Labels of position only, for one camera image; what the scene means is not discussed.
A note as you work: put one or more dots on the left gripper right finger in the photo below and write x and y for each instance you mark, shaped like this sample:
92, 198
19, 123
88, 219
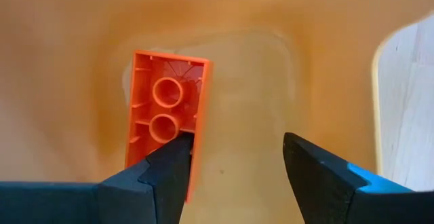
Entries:
325, 190

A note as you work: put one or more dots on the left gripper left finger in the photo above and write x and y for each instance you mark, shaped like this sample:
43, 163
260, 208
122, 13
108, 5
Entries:
135, 200

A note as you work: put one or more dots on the orange two-by-four block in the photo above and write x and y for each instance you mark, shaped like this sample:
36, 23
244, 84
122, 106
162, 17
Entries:
169, 81

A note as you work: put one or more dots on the yellow plastic bin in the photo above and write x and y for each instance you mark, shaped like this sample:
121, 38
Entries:
254, 98

